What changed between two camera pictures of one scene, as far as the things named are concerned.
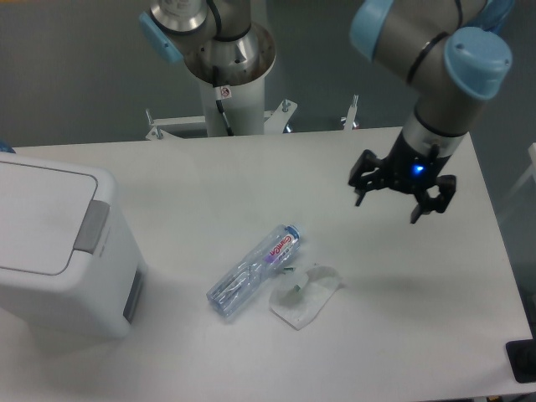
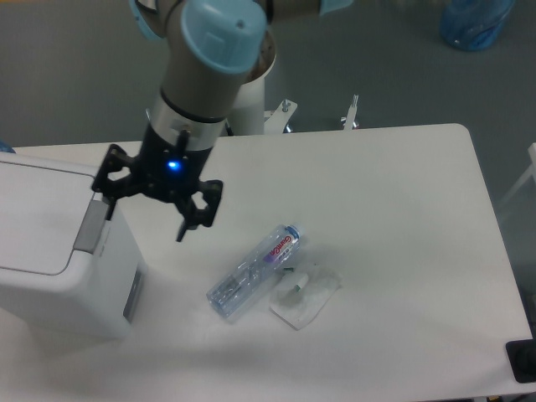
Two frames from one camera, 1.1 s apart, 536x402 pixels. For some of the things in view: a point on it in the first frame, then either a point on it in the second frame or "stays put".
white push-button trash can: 68,257 stays put
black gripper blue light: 409,171 -> 170,172
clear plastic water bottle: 234,287 stays put
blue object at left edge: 7,147 stays put
